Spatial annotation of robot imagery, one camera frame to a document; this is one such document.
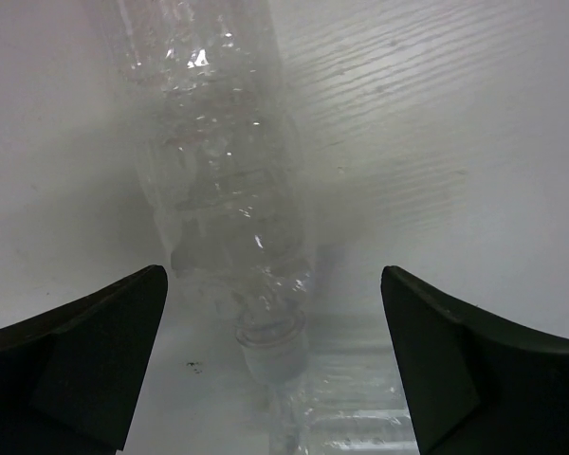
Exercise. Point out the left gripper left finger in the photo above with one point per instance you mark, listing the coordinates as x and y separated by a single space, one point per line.
70 378

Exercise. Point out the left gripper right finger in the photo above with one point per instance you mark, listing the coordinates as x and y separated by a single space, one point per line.
475 383

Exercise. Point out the clear crushed bottle blue cap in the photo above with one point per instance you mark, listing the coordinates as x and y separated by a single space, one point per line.
219 162

